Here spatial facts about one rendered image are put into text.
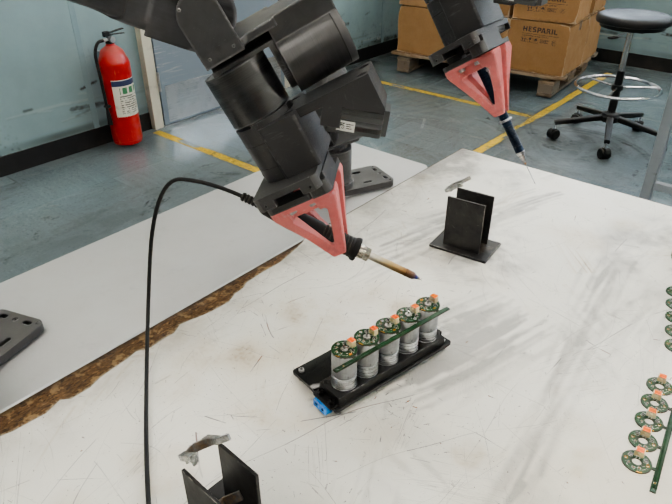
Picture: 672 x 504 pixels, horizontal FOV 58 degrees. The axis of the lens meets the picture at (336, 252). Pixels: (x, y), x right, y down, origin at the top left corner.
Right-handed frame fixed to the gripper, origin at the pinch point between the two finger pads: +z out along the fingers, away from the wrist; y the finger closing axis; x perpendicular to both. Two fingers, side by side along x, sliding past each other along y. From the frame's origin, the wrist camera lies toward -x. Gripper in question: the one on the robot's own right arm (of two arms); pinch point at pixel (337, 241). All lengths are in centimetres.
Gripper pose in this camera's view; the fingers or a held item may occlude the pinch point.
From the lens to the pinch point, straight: 61.1
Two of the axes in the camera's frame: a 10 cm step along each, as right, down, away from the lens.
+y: 1.1, -5.2, 8.5
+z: 4.6, 7.8, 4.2
